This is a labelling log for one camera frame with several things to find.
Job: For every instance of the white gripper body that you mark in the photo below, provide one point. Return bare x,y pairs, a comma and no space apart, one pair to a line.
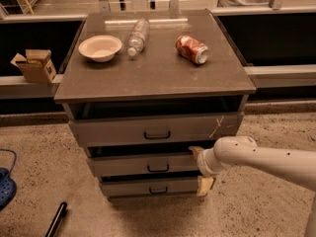
202,164

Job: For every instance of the grey bottom drawer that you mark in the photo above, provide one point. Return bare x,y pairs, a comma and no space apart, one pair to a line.
151,187

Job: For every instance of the grey top drawer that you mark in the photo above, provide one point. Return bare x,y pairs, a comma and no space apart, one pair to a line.
159,129

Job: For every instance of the white paper bowl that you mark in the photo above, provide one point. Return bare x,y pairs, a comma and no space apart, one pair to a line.
100,48

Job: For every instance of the clear plastic water bottle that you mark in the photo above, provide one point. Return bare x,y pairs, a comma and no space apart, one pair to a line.
138,36

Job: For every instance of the grey drawer cabinet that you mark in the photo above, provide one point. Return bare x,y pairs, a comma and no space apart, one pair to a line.
156,82

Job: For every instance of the grey drawer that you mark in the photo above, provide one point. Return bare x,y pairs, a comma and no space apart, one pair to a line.
159,129
151,187
142,164

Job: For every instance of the red crushed soda can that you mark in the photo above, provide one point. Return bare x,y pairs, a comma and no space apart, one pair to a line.
192,49

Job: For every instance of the black cylindrical bar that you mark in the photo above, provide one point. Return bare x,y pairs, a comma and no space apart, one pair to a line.
59,215

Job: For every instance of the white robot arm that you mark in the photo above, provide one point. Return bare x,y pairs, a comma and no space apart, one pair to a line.
295,166

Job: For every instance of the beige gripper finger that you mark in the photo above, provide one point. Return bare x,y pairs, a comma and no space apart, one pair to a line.
204,185
196,150

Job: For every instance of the blue device with cable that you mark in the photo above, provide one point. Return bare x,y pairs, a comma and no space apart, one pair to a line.
8,186

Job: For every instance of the open cardboard box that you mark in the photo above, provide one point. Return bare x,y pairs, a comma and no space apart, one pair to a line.
36,66

